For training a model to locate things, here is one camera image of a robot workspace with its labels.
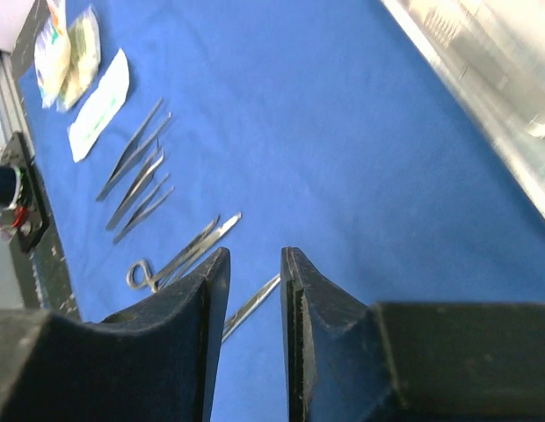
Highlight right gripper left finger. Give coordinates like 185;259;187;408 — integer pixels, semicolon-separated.
0;247;230;421

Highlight white suture packet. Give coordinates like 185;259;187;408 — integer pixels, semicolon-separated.
68;48;130;163

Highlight blue surgical drape cloth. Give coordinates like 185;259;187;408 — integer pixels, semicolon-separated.
17;0;545;422

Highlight steel hemostat clamp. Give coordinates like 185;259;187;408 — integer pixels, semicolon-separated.
126;212;243;293

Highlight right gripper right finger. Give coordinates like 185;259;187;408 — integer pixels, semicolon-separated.
280;247;545;421

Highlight green packaged surgical supplies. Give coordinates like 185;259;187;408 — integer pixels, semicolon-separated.
56;4;101;113

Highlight steel forceps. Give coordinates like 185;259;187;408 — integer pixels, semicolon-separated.
96;97;172;202
105;147;164;230
113;173;174;244

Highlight glove packet teal orange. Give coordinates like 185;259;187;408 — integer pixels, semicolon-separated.
33;0;71;109

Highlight metal instrument tray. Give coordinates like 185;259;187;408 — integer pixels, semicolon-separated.
384;1;545;220

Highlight steel surgical scissors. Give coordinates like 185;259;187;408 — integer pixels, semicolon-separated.
222;273;280;343

